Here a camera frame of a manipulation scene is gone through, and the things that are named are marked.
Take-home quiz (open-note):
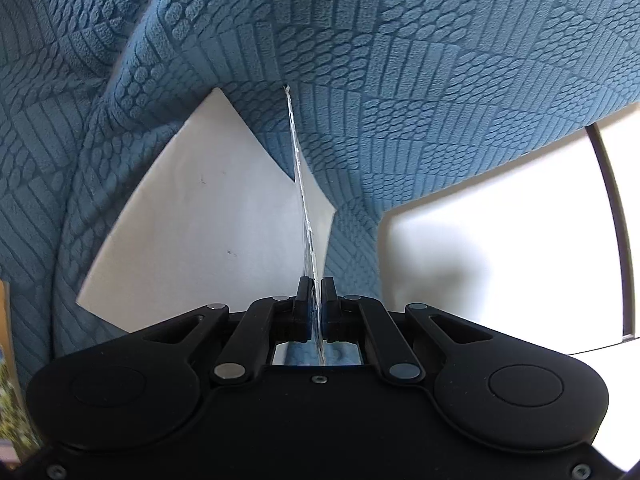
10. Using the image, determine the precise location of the white notebook with photo cover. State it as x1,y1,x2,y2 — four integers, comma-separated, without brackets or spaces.
0,280,44,463

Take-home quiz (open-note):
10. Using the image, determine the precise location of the dark thin strip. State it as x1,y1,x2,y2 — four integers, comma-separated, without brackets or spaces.
586,122,635,340

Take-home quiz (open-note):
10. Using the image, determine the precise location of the plain white notebook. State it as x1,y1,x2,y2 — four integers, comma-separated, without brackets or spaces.
283,85,327,367

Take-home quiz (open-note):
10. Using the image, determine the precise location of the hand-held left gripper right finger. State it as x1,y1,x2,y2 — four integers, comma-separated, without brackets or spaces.
320,276,494,387

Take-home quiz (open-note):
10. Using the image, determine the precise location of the white paper sheet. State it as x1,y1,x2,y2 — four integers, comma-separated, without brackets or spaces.
75,87,336,335

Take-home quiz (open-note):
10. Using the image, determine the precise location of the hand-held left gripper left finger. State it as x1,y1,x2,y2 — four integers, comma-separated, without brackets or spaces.
141,276,315,387

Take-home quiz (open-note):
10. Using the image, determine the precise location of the blue textured sofa cover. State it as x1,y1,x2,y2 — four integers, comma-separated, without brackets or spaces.
0,0,640,376

